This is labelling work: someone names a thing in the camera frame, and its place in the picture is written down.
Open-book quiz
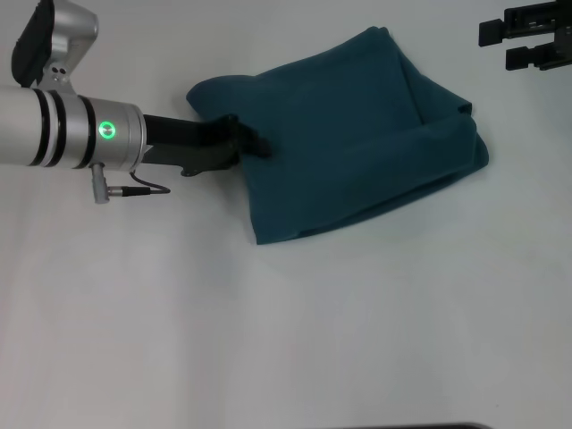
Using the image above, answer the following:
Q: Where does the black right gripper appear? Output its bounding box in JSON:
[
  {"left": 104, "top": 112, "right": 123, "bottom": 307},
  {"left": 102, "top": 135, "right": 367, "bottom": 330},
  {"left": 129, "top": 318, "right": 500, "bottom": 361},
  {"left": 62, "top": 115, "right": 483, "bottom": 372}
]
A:
[{"left": 478, "top": 0, "right": 572, "bottom": 72}]

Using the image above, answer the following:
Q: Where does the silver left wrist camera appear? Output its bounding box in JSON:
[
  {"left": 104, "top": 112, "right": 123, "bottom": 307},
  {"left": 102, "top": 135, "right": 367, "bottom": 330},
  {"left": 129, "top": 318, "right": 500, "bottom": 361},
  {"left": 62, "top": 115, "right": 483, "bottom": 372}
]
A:
[{"left": 10, "top": 0, "right": 100, "bottom": 97}]

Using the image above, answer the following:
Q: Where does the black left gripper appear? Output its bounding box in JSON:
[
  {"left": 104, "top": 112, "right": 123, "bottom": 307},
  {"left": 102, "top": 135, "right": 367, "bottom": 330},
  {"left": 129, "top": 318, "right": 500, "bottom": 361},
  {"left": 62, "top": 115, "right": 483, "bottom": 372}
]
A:
[{"left": 140, "top": 113, "right": 274, "bottom": 178}]

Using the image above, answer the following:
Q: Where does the teal T-shirt with pink print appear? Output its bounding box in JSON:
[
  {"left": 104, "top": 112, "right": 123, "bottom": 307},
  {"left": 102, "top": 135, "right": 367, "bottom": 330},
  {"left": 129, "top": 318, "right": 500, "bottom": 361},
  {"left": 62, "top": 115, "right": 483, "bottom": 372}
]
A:
[{"left": 185, "top": 25, "right": 491, "bottom": 247}]

